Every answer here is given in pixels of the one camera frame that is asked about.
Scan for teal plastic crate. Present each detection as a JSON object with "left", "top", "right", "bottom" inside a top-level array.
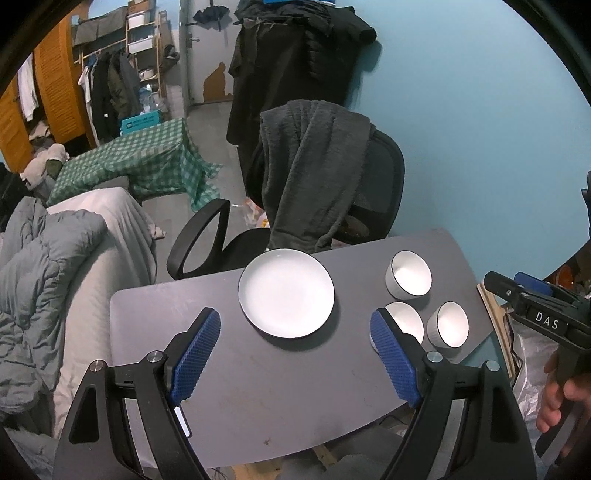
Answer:
[{"left": 120, "top": 110, "right": 162, "bottom": 136}]

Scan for green checkered cloth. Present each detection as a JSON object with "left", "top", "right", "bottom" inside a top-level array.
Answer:
[{"left": 48, "top": 118, "right": 221, "bottom": 212}]

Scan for black coats on wall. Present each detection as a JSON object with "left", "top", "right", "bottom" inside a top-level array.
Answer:
[{"left": 225, "top": 0, "right": 379, "bottom": 186}]

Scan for large white plate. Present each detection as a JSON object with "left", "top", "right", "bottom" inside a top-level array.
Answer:
[{"left": 238, "top": 249, "right": 335, "bottom": 339}]

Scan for silver plastic bag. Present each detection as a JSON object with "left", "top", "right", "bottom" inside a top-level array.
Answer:
[{"left": 508, "top": 317, "right": 558, "bottom": 444}]

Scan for right hand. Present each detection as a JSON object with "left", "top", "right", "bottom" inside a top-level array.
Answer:
[{"left": 536, "top": 351, "right": 591, "bottom": 433}]

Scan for grey duvet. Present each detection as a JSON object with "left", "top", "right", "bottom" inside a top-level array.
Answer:
[{"left": 1, "top": 197, "right": 108, "bottom": 419}]

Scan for black office chair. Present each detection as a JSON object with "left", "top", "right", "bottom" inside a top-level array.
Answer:
[{"left": 166, "top": 128, "right": 405, "bottom": 280}]

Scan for dark grey fleece blanket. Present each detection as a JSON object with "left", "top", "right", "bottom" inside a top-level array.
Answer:
[{"left": 259, "top": 100, "right": 372, "bottom": 254}]

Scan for beige bed sheet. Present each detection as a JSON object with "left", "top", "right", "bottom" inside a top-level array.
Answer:
[{"left": 48, "top": 187, "right": 159, "bottom": 438}]

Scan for white smartphone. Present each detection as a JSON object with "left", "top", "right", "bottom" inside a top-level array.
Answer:
[{"left": 174, "top": 406, "right": 191, "bottom": 438}]

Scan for orange wooden wardrobe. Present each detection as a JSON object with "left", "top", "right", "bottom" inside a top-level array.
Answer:
[{"left": 1, "top": 1, "right": 97, "bottom": 173}]

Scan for cardboard piece beside table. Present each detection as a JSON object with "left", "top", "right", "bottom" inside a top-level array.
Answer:
[{"left": 477, "top": 282, "right": 519, "bottom": 382}]

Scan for clothes rack with garments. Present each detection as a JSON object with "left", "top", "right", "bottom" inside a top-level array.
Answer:
[{"left": 72, "top": 1, "right": 166, "bottom": 145}]

